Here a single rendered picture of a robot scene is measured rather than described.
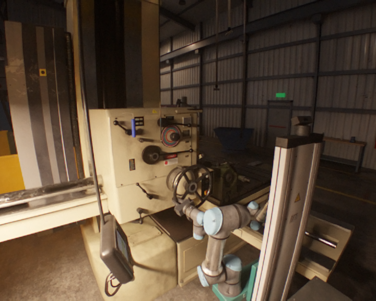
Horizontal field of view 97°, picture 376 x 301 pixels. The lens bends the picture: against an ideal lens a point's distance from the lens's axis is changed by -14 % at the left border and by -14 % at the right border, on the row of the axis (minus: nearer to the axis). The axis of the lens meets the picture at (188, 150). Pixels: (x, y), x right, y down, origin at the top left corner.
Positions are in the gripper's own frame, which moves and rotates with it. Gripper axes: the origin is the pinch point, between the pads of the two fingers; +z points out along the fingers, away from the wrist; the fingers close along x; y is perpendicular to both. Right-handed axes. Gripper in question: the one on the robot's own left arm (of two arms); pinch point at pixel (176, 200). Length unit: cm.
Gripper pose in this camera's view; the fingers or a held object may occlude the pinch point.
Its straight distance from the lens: 143.2
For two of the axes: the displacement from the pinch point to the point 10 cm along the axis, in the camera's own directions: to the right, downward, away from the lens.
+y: -2.6, -8.8, -4.1
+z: -6.1, -1.8, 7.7
